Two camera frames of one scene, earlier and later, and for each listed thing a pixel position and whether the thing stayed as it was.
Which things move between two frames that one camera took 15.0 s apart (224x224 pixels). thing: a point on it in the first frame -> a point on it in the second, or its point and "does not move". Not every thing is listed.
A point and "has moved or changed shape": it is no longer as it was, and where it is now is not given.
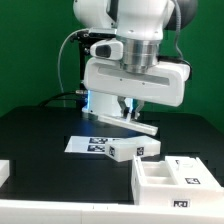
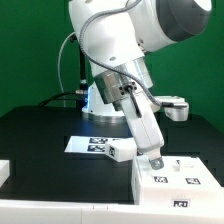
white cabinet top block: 124,149 does not move
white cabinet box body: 176,181 does not move
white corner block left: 4,171 does not move
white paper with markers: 87,144 does not move
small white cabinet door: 134,124 has moved or changed shape
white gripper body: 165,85 -> 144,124
